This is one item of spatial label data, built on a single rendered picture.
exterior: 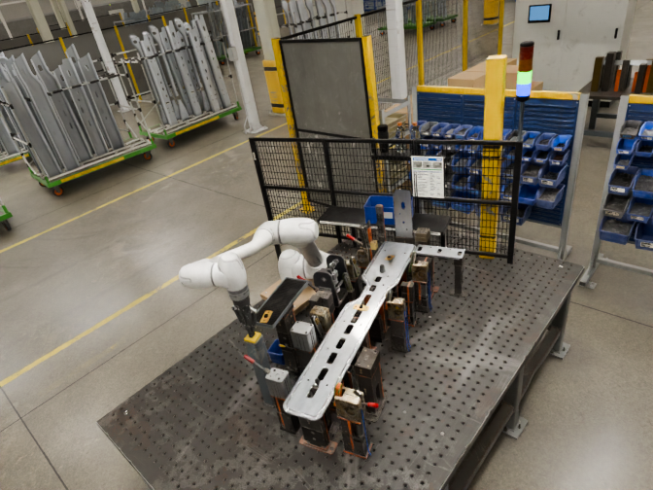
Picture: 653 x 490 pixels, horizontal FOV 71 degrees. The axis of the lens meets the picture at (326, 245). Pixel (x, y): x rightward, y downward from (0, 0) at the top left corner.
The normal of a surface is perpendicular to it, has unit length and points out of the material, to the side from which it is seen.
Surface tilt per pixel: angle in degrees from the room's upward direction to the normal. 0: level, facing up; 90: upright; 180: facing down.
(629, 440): 0
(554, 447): 0
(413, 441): 0
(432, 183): 90
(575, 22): 90
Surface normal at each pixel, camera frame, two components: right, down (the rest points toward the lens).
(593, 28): -0.66, 0.48
